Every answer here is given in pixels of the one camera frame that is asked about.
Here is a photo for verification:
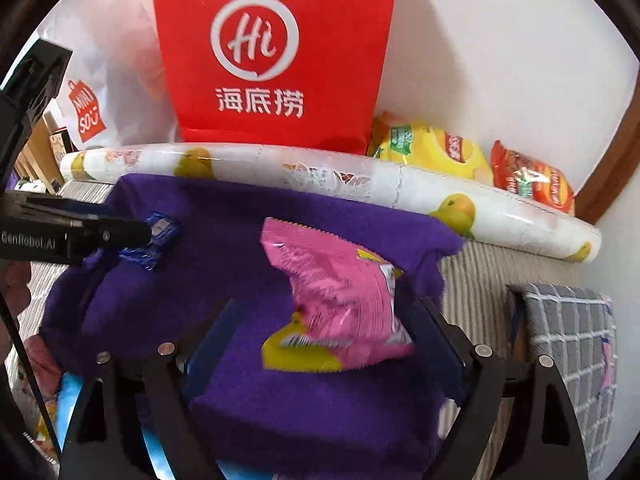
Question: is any orange chips bag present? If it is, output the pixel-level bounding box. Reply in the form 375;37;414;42
490;140;576;217

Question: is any purple towel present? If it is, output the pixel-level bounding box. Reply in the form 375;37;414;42
39;172;468;471

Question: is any white plastic bag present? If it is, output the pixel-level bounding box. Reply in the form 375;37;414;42
37;0;181;151

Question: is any wooden door frame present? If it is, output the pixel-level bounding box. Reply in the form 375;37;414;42
575;105;640;226

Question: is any brown box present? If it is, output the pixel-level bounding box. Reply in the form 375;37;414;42
49;127;72;155

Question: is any blue snack packet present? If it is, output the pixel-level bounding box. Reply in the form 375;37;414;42
117;211;182;272

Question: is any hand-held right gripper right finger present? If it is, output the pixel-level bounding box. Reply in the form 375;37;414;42
400;296;588;480

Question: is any light blue white package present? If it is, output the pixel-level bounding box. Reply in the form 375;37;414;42
55;375;281;480

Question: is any red paper bag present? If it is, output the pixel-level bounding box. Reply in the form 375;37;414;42
151;0;401;157

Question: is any striped bed sheet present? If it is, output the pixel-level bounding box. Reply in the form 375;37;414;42
15;180;591;480

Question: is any yellow chips bag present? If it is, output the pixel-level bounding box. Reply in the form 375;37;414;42
367;111;496;186

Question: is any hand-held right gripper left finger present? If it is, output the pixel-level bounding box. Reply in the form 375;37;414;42
59;298;242;480

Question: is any thin black cable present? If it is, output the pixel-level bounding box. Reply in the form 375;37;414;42
0;287;57;461

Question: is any wooden furniture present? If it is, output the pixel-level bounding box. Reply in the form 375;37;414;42
14;110;68;196

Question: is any pink snack packet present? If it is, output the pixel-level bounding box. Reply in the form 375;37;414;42
260;216;417;373

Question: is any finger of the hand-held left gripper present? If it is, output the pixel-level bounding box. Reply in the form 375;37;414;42
10;191;152;266

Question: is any grey checked pillow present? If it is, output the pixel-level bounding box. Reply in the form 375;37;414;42
505;282;618;480

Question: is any fruit print rolled mat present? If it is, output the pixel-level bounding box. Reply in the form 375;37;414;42
59;142;603;263

